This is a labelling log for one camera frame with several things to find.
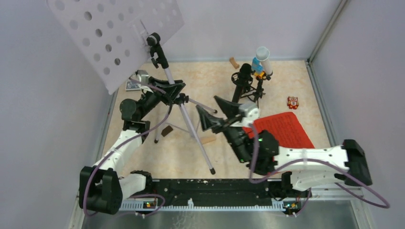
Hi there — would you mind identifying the light wooden block front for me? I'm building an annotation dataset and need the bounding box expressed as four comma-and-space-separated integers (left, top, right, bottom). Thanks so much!
200, 135, 216, 145

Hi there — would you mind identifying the wooden block at back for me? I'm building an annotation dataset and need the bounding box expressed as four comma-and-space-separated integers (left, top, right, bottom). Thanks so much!
229, 57, 240, 69

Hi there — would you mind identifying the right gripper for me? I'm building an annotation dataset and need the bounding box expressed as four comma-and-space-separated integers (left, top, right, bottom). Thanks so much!
196, 96, 254, 164

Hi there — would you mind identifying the white music stand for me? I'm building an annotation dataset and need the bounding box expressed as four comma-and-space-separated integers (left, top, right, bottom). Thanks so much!
45, 0, 218, 175

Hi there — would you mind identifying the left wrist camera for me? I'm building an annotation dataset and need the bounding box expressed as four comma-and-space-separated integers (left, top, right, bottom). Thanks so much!
136, 70, 149, 88

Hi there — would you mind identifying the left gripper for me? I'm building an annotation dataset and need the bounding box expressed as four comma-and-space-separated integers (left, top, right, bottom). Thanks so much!
138, 76, 185, 120

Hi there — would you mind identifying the white tube on tripod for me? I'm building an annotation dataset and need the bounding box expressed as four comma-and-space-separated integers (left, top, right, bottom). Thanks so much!
256, 46, 273, 76

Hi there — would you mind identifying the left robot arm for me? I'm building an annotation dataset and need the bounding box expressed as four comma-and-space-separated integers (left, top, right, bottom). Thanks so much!
79, 77, 185, 216

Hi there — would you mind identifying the red owl toy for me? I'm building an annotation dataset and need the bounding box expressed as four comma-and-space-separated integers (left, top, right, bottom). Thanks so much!
287, 96, 299, 110

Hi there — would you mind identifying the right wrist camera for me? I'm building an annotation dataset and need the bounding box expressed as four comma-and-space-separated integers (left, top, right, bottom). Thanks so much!
238, 101, 260, 126

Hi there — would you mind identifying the black mic tripod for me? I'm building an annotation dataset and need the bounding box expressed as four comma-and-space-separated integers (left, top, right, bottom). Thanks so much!
241, 76, 271, 107

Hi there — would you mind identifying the blue yellow toy block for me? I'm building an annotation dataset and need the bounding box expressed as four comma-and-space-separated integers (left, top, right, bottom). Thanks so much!
251, 57, 266, 80

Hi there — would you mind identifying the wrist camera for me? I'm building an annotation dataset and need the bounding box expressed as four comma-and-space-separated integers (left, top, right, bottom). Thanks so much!
238, 101, 260, 126
136, 70, 149, 88

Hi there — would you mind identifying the dark brown block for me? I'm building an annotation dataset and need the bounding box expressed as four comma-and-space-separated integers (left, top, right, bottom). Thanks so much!
161, 125, 173, 137

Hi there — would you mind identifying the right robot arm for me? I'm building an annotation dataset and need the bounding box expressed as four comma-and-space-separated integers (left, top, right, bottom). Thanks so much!
196, 96, 373, 197

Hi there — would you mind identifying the black microphone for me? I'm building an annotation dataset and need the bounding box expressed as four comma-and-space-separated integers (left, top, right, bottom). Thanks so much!
231, 63, 252, 103

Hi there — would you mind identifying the playing card box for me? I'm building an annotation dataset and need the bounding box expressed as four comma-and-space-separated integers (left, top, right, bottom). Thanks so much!
125, 80, 141, 91

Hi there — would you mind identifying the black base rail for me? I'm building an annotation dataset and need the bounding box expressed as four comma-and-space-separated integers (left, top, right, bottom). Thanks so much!
123, 177, 312, 209

